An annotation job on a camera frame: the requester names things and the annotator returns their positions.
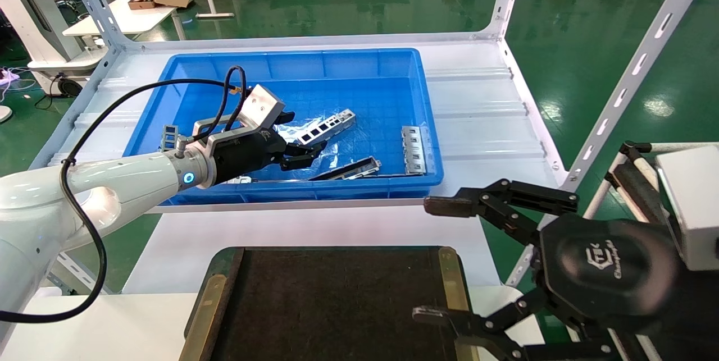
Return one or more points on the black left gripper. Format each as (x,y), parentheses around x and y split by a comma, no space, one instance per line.
(241,156)

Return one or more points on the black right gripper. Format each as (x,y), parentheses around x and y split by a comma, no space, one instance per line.
(612,271)

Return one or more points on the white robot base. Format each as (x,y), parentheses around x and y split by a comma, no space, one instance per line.
(33,24)

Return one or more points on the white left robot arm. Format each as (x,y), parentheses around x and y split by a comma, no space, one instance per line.
(112,178)

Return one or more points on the blue plastic bin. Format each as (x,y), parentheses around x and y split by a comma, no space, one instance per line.
(337,69)

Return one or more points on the black work mat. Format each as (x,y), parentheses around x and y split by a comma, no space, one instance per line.
(337,305)

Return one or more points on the white pipe cart black shelves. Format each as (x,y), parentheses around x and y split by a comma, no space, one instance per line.
(635,184)

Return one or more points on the white table with boxes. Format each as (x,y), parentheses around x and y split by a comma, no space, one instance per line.
(129,18)

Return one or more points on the open cardboard box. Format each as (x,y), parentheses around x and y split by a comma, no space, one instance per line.
(141,1)

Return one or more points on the floor power strip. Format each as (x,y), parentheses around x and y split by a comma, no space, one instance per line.
(8,76)

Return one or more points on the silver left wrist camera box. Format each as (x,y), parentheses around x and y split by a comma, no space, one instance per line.
(261,107)

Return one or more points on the dark metal bracket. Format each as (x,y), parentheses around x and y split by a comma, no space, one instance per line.
(354,168)

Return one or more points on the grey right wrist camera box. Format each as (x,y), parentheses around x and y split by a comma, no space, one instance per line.
(694,204)

